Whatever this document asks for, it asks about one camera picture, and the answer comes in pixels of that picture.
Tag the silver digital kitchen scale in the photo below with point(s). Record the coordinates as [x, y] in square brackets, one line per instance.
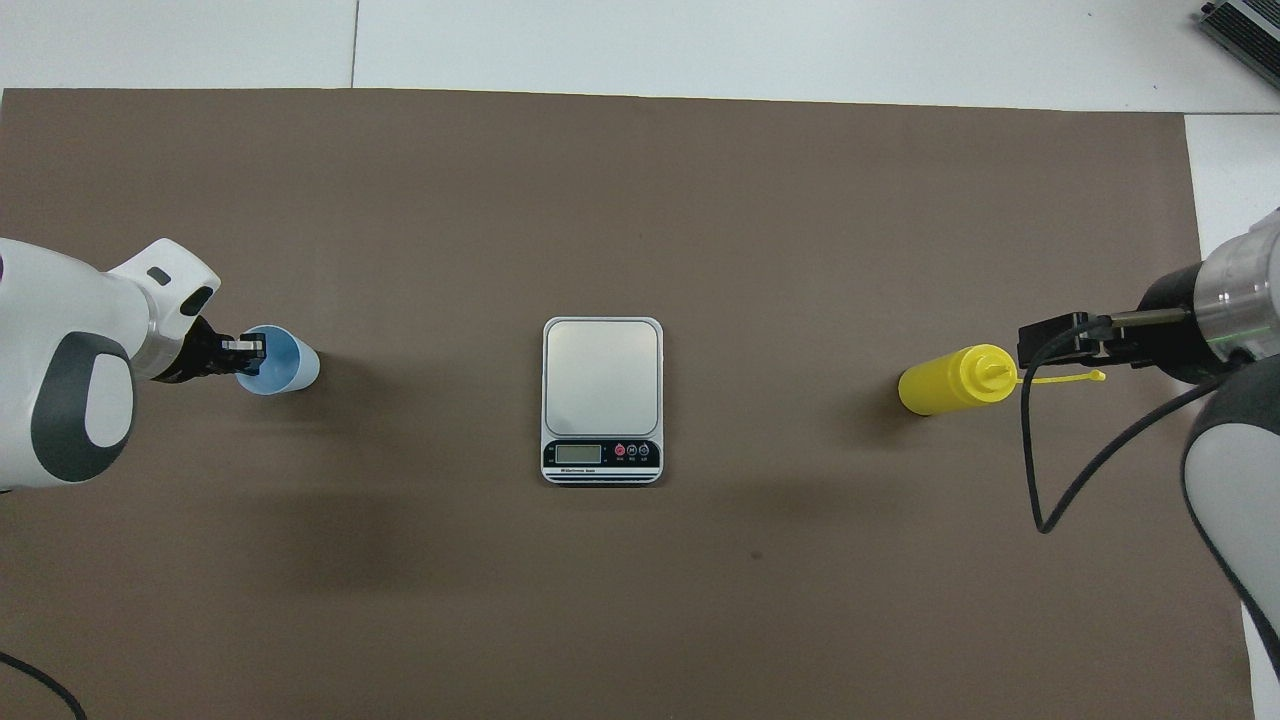
[601, 380]

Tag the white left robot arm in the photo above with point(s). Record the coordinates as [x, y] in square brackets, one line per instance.
[60, 330]

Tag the light blue plastic cup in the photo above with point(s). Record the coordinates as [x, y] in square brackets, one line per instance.
[295, 370]

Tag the yellow squeeze bottle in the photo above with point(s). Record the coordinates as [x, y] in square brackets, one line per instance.
[940, 385]

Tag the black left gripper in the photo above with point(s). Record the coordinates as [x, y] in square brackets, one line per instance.
[192, 355]

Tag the brown table mat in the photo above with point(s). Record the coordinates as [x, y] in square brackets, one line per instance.
[400, 200]

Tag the grey finned metal device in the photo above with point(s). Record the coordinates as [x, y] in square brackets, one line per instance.
[1245, 30]

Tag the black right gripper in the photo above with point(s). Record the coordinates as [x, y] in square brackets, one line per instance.
[1175, 330]

